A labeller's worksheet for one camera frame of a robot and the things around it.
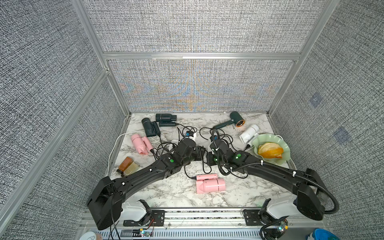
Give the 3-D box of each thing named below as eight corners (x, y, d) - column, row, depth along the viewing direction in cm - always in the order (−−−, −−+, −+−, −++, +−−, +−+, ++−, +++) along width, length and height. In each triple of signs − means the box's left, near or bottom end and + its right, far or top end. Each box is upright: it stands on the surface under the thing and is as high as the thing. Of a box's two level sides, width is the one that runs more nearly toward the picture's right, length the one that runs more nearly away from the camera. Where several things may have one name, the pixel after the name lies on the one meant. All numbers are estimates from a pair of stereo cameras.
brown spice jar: (118, 172, 91) (115, 169, 87) (128, 159, 97) (125, 155, 93) (126, 175, 90) (123, 172, 86) (135, 162, 95) (133, 158, 92)
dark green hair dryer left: (148, 140, 105) (146, 136, 101) (142, 122, 115) (140, 118, 112) (161, 135, 107) (160, 131, 104) (154, 118, 118) (153, 114, 114)
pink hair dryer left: (141, 157, 96) (139, 153, 92) (132, 140, 104) (129, 136, 100) (154, 150, 99) (152, 146, 95) (143, 134, 108) (141, 130, 104)
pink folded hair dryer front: (196, 193, 83) (196, 189, 78) (196, 177, 89) (196, 173, 83) (224, 193, 83) (226, 189, 78) (222, 177, 89) (224, 173, 83)
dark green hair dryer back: (156, 127, 113) (154, 121, 108) (157, 118, 119) (156, 113, 114) (175, 127, 113) (174, 121, 108) (176, 118, 119) (175, 113, 114)
